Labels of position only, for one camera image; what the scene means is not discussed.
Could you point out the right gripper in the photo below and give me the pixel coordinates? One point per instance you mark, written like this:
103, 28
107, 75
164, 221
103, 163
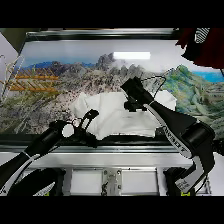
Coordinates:
136, 89

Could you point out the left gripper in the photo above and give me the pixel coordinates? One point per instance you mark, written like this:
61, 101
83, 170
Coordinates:
87, 138

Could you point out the white garment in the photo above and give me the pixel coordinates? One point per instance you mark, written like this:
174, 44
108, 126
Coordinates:
113, 116

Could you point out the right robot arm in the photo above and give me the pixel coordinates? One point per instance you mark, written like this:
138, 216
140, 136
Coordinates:
181, 126

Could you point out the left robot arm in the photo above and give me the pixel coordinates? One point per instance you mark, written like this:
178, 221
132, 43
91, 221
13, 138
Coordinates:
40, 145

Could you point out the heap of clothes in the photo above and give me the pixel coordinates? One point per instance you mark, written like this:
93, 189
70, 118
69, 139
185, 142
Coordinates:
203, 50

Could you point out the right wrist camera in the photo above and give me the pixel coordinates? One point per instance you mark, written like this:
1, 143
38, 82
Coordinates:
133, 106

